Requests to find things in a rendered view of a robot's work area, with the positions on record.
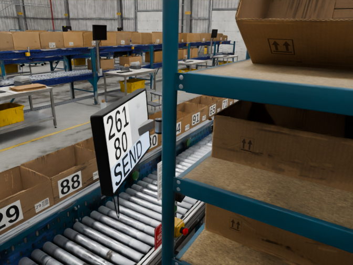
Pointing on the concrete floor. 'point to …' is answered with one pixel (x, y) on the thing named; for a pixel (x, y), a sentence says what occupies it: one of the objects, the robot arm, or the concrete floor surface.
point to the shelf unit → (228, 192)
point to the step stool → (154, 102)
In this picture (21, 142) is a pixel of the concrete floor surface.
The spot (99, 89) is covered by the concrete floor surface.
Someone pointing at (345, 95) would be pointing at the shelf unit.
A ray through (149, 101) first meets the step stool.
